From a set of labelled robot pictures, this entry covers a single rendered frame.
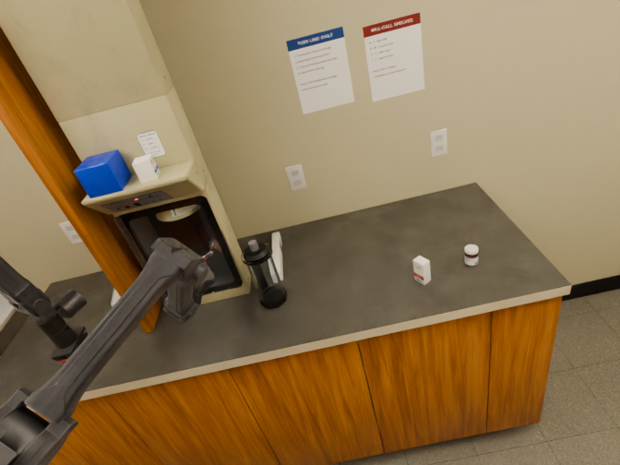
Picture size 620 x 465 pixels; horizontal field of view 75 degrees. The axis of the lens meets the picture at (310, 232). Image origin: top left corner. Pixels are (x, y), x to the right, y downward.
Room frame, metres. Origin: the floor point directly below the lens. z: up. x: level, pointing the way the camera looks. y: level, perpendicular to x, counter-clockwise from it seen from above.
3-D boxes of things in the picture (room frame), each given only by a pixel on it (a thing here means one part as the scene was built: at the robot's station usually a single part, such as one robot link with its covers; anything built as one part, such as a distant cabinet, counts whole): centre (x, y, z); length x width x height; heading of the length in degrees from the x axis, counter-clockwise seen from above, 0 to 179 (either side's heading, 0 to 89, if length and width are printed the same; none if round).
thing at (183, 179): (1.15, 0.45, 1.46); 0.32 x 0.11 x 0.10; 86
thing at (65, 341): (0.90, 0.76, 1.21); 0.10 x 0.07 x 0.07; 176
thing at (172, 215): (1.20, 0.44, 1.19); 0.30 x 0.01 x 0.40; 86
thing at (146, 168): (1.14, 0.41, 1.54); 0.05 x 0.05 x 0.06; 2
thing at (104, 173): (1.15, 0.53, 1.56); 0.10 x 0.10 x 0.09; 86
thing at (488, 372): (1.26, 0.26, 0.45); 2.05 x 0.67 x 0.90; 86
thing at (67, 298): (0.94, 0.74, 1.31); 0.11 x 0.09 x 0.12; 147
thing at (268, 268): (1.12, 0.19, 1.06); 0.11 x 0.11 x 0.21
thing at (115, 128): (1.33, 0.43, 1.33); 0.32 x 0.25 x 0.77; 86
